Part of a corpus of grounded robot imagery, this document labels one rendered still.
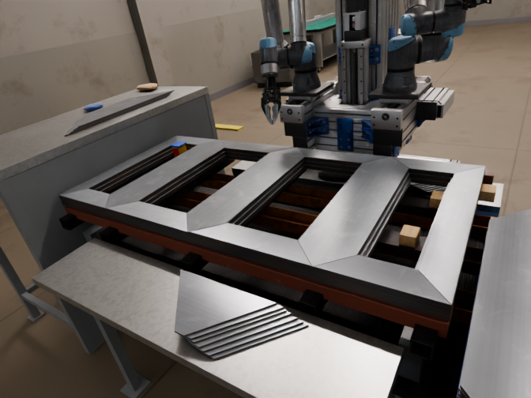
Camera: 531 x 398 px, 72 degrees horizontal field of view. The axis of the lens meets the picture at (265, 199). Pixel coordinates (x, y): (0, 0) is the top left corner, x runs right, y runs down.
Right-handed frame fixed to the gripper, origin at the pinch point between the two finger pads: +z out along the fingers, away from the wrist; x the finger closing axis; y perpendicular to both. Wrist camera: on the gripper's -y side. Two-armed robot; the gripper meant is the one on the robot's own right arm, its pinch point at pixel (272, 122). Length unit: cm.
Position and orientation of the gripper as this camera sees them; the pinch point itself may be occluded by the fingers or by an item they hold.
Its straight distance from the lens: 169.6
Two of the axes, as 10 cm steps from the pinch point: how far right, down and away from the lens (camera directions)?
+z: 0.7, 9.9, 1.0
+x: 9.9, -0.8, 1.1
